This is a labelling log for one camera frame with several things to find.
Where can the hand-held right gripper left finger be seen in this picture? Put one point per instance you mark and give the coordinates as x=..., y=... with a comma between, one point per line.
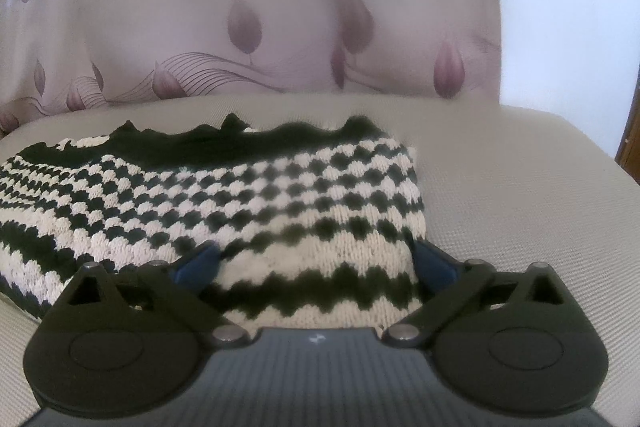
x=196, y=265

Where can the brown wooden door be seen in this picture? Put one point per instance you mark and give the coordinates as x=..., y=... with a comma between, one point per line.
x=631, y=152

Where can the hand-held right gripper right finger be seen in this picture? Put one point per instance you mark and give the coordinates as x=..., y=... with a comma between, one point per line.
x=436, y=268

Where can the black and white knit sweater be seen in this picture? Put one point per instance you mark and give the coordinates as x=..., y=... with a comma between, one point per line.
x=250, y=197

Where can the grey fabric table cover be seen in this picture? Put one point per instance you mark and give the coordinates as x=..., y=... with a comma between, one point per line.
x=510, y=187

